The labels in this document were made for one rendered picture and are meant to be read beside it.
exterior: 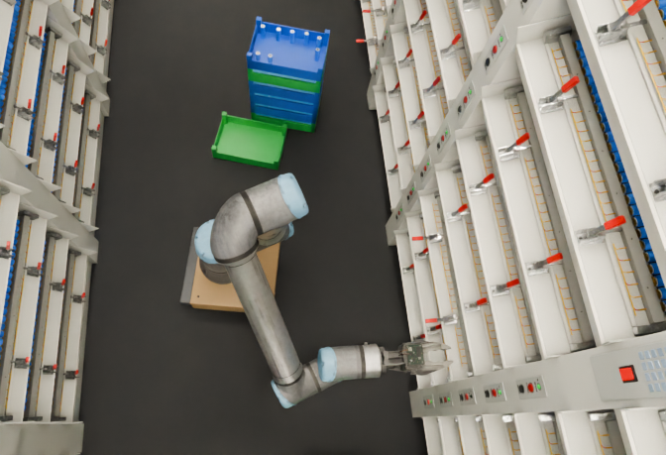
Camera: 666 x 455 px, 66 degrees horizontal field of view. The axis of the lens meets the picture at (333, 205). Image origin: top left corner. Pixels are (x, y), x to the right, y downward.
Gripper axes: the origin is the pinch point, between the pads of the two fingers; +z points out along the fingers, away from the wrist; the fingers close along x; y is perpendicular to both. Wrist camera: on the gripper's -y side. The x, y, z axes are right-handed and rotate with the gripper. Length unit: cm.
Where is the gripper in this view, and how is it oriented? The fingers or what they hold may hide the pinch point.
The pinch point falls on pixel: (446, 355)
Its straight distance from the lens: 158.5
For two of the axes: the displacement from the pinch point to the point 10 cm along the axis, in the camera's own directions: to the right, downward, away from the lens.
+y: 0.8, -3.8, -9.2
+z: 9.9, -0.5, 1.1
